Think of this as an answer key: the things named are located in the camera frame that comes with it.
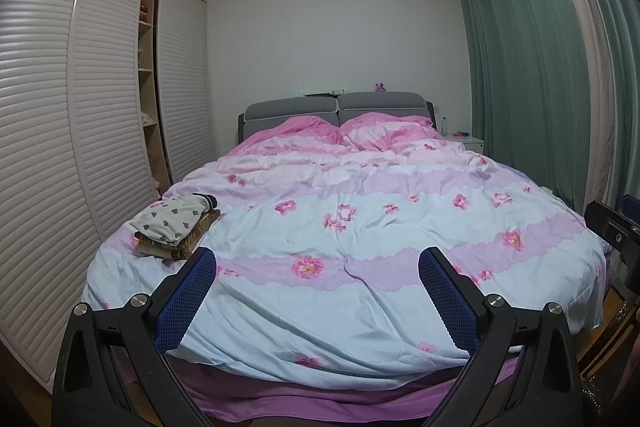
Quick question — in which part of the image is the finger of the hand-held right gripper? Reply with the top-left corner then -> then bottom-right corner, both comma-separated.
585,194 -> 640,298

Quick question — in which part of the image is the grey upholstered headboard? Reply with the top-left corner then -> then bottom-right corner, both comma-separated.
237,91 -> 436,144

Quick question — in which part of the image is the pink floral duvet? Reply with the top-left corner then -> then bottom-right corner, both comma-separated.
82,113 -> 608,390

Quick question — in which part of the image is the tan folded garment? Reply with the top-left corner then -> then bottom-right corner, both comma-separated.
136,241 -> 195,261

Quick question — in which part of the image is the pink pillow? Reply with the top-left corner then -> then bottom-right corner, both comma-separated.
245,117 -> 343,154
340,112 -> 442,148

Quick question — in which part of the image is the beige printed polo shirt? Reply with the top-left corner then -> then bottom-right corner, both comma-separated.
129,193 -> 218,244

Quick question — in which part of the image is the wooden bed frame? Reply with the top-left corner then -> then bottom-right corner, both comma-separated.
580,297 -> 640,388

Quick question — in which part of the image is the green curtain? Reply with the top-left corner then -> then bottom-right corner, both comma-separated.
452,0 -> 640,218

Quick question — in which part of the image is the white louvered wardrobe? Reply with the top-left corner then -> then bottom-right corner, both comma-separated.
0,0 -> 216,395

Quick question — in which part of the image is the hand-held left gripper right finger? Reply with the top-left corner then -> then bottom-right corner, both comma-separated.
418,246 -> 583,427

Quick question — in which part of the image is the pale sheer curtain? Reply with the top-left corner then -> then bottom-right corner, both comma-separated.
545,0 -> 633,212

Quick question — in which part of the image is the white nightstand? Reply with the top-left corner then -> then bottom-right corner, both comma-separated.
449,134 -> 486,156

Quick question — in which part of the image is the brown patterned folded garment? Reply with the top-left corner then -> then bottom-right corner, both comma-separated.
134,209 -> 222,260

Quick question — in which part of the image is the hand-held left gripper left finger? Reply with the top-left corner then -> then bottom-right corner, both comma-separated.
52,246 -> 221,427

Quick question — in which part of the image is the purple bed sheet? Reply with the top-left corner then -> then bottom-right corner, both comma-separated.
117,347 -> 526,427

